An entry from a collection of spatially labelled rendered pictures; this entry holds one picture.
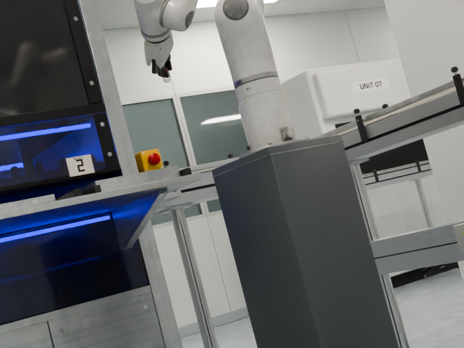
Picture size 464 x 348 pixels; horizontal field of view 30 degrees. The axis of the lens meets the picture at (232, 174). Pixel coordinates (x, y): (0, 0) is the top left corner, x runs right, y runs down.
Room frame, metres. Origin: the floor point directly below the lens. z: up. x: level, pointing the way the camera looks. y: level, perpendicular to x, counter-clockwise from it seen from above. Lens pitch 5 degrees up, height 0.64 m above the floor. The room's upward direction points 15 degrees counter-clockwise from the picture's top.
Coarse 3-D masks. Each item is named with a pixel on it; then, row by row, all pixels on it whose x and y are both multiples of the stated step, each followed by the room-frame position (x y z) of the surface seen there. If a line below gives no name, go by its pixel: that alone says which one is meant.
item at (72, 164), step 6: (78, 156) 2.70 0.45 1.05; (84, 156) 2.71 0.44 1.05; (90, 156) 2.72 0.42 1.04; (66, 162) 2.68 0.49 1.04; (72, 162) 2.69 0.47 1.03; (78, 162) 2.70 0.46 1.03; (84, 162) 2.71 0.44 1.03; (90, 162) 2.72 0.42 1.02; (72, 168) 2.69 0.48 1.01; (84, 168) 2.71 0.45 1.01; (90, 168) 2.72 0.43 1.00; (72, 174) 2.68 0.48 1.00; (78, 174) 2.69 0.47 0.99; (84, 174) 2.70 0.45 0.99
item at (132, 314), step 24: (144, 288) 2.76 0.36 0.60; (48, 312) 2.59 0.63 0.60; (72, 312) 2.63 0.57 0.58; (96, 312) 2.67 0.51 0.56; (120, 312) 2.71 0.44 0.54; (144, 312) 2.75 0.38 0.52; (0, 336) 2.50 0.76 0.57; (24, 336) 2.54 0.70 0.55; (48, 336) 2.58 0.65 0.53; (72, 336) 2.62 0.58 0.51; (96, 336) 2.66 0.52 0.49; (120, 336) 2.70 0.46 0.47; (144, 336) 2.74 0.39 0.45
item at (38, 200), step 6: (30, 198) 2.33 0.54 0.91; (36, 198) 2.34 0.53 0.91; (42, 198) 2.35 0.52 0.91; (48, 198) 2.36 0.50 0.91; (54, 198) 2.37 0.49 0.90; (0, 204) 2.29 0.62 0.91; (6, 204) 2.29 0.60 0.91; (12, 204) 2.30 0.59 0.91; (18, 204) 2.31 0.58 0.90; (24, 204) 2.32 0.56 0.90; (30, 204) 2.33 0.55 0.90; (0, 210) 2.28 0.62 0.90; (6, 210) 2.29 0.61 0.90
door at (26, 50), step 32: (0, 0) 2.64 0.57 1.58; (32, 0) 2.70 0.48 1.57; (0, 32) 2.63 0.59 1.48; (32, 32) 2.69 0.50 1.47; (64, 32) 2.74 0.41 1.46; (0, 64) 2.62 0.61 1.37; (32, 64) 2.67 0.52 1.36; (64, 64) 2.73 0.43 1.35; (0, 96) 2.60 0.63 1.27; (32, 96) 2.66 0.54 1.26; (64, 96) 2.71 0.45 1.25
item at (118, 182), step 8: (160, 168) 2.43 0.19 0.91; (168, 168) 2.44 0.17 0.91; (176, 168) 2.46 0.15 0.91; (120, 176) 2.36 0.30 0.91; (128, 176) 2.37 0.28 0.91; (136, 176) 2.39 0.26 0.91; (144, 176) 2.40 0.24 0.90; (152, 176) 2.41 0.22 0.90; (160, 176) 2.43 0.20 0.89; (168, 176) 2.44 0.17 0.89; (176, 176) 2.45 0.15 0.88; (88, 184) 2.36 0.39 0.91; (96, 184) 2.32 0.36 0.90; (104, 184) 2.33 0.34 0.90; (112, 184) 2.34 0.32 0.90; (120, 184) 2.36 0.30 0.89; (128, 184) 2.37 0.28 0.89; (136, 184) 2.38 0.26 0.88
